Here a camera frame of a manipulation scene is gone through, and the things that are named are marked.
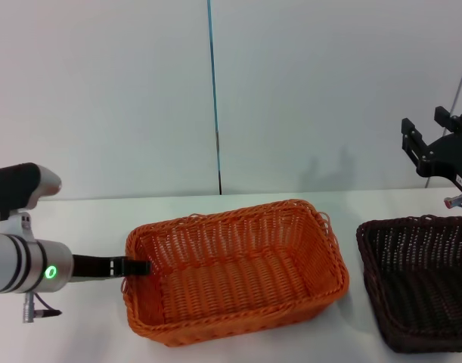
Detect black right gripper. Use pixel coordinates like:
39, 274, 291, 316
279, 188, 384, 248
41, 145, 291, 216
400, 106, 462, 191

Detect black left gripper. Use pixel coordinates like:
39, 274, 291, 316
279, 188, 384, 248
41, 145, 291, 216
70, 254, 153, 284

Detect orange woven plastic basket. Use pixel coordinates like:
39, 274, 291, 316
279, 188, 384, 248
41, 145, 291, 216
120, 199, 350, 348

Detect dark brown woven basket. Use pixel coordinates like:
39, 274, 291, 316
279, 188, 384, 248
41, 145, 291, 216
355, 214, 462, 355

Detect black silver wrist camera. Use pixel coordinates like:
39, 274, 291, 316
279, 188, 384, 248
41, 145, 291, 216
0, 163, 62, 243

